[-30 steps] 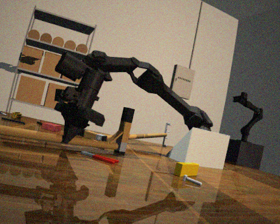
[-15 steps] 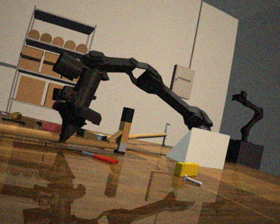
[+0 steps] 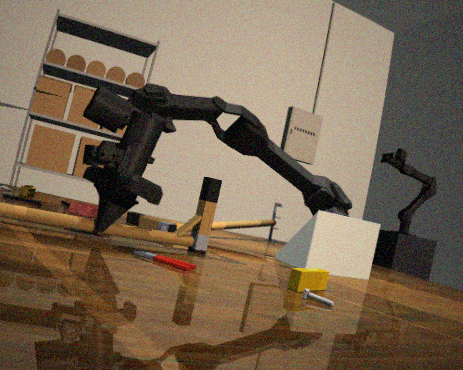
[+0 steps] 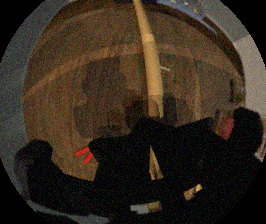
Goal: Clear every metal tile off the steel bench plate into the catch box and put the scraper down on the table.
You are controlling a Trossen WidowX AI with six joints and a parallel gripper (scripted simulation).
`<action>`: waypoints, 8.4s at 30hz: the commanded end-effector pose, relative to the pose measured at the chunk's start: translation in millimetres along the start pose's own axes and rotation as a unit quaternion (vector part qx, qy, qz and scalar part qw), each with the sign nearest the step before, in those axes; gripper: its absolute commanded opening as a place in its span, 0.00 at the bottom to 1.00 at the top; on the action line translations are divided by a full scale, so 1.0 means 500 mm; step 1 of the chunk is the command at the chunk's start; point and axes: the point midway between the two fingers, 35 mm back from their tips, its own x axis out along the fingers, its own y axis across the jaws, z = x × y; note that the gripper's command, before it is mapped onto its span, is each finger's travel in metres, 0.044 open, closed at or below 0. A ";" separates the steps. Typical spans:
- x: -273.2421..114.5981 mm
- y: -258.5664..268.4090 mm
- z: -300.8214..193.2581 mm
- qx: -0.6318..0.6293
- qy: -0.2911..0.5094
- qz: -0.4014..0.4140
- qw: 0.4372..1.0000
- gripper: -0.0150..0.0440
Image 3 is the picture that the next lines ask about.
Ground red rectangular block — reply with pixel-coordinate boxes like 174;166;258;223
69;203;99;218

